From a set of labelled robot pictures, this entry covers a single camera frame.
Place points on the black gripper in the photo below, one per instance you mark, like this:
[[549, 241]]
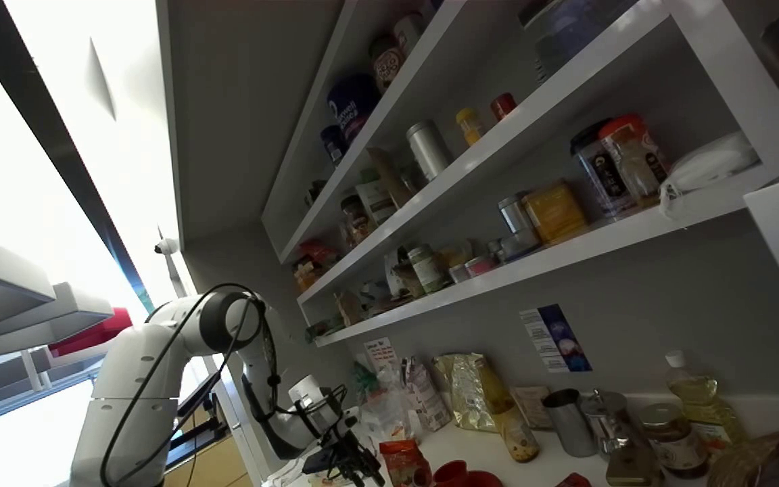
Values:
[[342, 441]]

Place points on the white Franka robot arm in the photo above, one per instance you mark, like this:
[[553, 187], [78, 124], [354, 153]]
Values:
[[136, 379]]

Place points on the white shelf pouch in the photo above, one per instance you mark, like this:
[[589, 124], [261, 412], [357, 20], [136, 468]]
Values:
[[399, 276]]

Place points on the red shelf bag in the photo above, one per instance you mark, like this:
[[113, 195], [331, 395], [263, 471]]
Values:
[[313, 258]]

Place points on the white patterned snack bag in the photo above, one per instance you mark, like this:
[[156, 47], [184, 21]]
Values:
[[430, 395]]

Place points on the red round plate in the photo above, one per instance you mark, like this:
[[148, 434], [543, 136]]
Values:
[[468, 475]]

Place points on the gold foil bag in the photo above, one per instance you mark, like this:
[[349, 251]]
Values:
[[470, 388]]

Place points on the yellowish jar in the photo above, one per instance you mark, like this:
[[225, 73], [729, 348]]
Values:
[[518, 434]]

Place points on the beige box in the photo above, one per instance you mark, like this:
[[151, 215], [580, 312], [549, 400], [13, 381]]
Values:
[[530, 406]]

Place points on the white green tin can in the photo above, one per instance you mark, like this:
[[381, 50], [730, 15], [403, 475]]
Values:
[[426, 269]]

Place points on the small red object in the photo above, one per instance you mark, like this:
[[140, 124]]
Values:
[[573, 480]]

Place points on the metal cup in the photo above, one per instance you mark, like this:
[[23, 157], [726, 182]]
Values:
[[569, 423]]

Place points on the pink flat can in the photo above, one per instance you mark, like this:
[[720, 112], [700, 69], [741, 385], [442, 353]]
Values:
[[473, 266]]

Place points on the blue white carton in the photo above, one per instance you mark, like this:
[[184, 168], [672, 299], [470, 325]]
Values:
[[554, 339]]

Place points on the clear glass container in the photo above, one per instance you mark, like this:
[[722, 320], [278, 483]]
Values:
[[607, 416]]

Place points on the dark glass jar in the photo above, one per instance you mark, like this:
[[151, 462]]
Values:
[[351, 216]]

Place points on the small brown bag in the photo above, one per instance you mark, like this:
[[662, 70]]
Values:
[[631, 461]]

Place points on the white labelled can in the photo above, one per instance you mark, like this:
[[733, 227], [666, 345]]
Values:
[[373, 200]]

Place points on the silver tin can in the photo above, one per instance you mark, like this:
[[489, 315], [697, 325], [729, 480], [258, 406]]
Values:
[[518, 227]]

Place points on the tan cardboard box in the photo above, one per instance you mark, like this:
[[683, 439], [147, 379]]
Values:
[[389, 177]]

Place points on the red cushion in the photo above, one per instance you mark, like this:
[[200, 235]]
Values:
[[93, 330]]

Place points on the brown spread jar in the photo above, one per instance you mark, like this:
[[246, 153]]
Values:
[[677, 445]]

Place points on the yellow packet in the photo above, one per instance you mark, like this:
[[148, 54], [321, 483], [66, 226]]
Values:
[[553, 211]]

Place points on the tall silver can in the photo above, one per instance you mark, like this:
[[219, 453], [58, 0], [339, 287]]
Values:
[[427, 150]]

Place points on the dark blue container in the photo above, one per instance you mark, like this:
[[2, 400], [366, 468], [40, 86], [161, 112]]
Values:
[[334, 145]]

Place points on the yellow cooking oil bottle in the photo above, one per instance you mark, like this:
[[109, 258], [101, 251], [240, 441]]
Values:
[[704, 398]]

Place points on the yellow small container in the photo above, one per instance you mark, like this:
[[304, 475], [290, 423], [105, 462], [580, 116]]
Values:
[[468, 124]]

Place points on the blue large bag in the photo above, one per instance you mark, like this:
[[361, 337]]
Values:
[[351, 104]]

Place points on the black labelled jar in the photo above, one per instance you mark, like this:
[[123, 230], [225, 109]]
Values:
[[599, 174]]

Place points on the empty wicker basket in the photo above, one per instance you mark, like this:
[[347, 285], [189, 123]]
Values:
[[741, 462]]

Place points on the grey rack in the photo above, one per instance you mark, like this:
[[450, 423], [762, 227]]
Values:
[[12, 307]]

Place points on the red small container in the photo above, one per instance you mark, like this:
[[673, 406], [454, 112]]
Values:
[[503, 104]]

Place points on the clear jar red lid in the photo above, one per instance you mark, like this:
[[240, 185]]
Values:
[[634, 155]]

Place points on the pale jar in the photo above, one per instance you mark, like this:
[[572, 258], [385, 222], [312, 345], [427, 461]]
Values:
[[408, 34]]

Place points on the white plastic bundle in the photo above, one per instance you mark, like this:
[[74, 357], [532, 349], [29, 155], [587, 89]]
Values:
[[710, 162]]

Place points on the large grey pot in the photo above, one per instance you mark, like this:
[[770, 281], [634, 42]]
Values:
[[580, 28]]

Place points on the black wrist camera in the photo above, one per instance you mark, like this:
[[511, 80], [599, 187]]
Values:
[[320, 461]]

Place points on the white camera on stand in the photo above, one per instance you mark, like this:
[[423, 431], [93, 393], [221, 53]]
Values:
[[165, 243]]

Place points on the white wall shelf unit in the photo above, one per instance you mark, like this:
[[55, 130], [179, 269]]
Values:
[[607, 239]]

